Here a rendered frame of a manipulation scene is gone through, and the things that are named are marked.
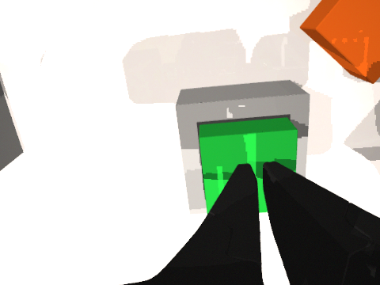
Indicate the orange block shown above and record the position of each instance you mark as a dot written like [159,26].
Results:
[349,30]

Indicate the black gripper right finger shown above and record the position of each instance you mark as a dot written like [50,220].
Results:
[322,239]

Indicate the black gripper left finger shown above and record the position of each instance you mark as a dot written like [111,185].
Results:
[225,250]

